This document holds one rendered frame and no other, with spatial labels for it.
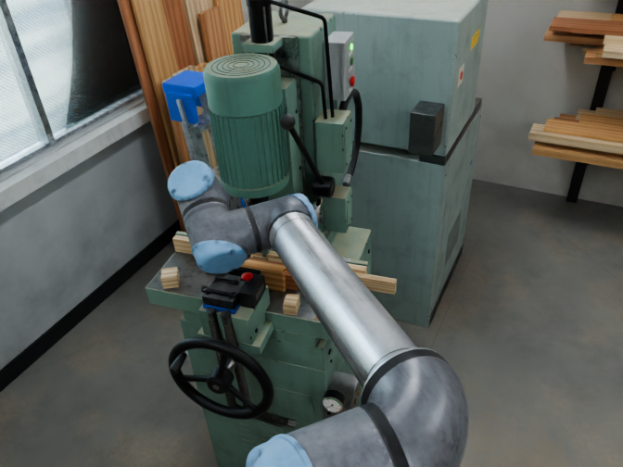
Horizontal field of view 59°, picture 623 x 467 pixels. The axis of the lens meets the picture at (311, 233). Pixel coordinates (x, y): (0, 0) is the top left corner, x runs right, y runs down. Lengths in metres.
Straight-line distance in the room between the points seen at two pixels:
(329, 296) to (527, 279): 2.36
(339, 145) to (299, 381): 0.68
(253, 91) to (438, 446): 0.88
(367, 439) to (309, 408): 1.17
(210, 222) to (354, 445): 0.57
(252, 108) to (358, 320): 0.67
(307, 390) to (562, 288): 1.75
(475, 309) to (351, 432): 2.30
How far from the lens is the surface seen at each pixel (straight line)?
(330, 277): 0.81
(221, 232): 1.01
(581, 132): 3.16
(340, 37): 1.56
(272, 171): 1.36
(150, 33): 2.81
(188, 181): 1.07
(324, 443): 0.57
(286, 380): 1.67
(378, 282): 1.51
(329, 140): 1.52
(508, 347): 2.70
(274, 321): 1.50
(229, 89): 1.26
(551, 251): 3.31
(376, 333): 0.70
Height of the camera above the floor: 1.92
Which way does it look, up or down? 36 degrees down
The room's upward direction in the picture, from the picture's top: 3 degrees counter-clockwise
